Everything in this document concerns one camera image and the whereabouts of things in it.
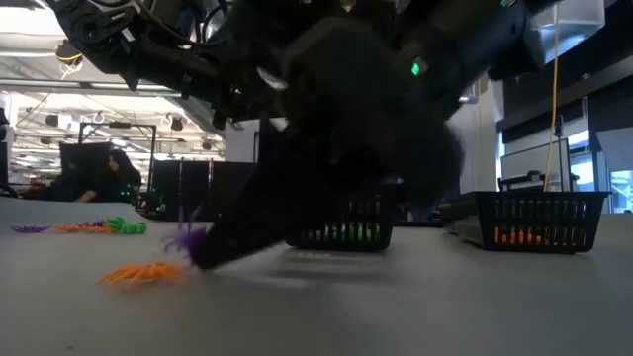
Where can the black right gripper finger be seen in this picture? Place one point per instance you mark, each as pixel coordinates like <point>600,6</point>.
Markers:
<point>267,217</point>
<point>247,190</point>

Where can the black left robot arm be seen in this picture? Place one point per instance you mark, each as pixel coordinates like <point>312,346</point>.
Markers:
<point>99,44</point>

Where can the long ceiling light bar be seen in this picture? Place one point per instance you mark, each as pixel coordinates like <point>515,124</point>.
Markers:
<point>49,82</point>

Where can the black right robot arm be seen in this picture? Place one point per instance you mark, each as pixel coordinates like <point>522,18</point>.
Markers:
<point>470,39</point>

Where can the black fabric partition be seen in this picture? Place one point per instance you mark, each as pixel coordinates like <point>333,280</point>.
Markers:
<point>168,190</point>

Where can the black metal rig frame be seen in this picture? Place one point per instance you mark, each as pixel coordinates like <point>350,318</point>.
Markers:
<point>119,125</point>

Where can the person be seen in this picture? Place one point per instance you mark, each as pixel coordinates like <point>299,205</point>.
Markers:
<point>121,178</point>

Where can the green plastic Halloween toy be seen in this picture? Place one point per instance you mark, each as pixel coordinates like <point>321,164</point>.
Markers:
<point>133,229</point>
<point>115,222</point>

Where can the black slotted plastic basket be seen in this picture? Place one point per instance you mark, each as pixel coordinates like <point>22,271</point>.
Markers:
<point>544,195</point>
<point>341,245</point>

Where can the purple plastic spider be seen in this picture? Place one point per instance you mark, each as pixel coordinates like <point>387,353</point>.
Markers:
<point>185,240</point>
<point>30,229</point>
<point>94,224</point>

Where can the orange plastic spider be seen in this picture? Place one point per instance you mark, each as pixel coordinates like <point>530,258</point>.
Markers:
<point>99,229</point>
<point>68,228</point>
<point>143,273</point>

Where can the black tripod stand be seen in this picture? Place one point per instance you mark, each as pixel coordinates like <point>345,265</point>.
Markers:
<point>559,126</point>

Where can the grey table mat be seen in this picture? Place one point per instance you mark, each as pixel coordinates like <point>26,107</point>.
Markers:
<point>445,306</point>

